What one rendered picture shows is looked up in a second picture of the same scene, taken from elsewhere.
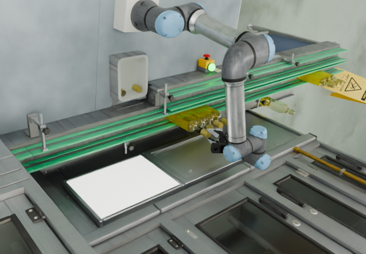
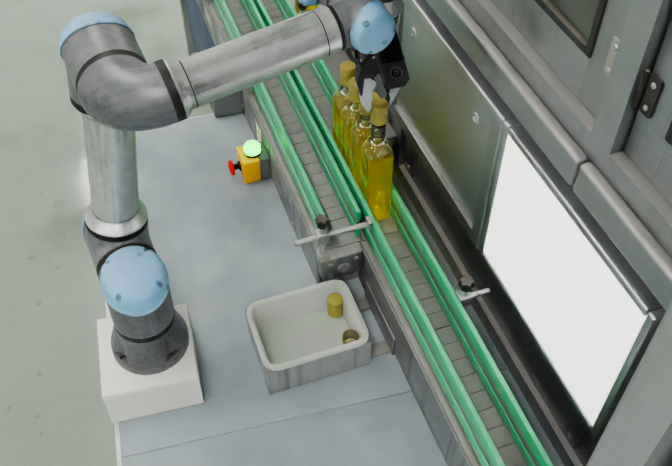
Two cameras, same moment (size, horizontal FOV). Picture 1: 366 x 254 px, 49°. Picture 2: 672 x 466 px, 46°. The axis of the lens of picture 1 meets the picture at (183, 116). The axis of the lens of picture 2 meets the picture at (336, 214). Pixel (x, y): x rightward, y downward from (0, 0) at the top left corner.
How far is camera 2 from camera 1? 0.50 m
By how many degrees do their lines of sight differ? 12
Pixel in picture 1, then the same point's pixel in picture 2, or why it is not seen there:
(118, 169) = (527, 299)
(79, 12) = not seen: outside the picture
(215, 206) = (532, 22)
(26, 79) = not seen: outside the picture
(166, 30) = (147, 283)
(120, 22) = (179, 391)
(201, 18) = (99, 210)
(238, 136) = (318, 27)
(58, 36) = not seen: outside the picture
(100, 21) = (193, 437)
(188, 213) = (570, 86)
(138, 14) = (144, 358)
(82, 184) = (585, 383)
